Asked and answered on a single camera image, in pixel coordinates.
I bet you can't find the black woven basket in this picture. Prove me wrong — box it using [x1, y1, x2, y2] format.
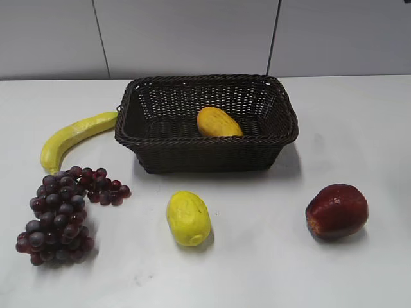
[115, 74, 299, 174]

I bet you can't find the yellow banana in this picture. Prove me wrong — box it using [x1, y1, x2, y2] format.
[40, 112, 118, 174]

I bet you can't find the purple grape bunch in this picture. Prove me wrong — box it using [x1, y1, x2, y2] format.
[15, 166, 131, 266]

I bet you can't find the yellow lemon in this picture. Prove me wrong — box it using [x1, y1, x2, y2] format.
[166, 191, 211, 247]

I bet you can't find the dark red apple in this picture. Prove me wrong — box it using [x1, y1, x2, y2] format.
[305, 184, 369, 241]

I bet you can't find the yellow orange mango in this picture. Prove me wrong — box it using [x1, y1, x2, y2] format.
[196, 107, 243, 137]

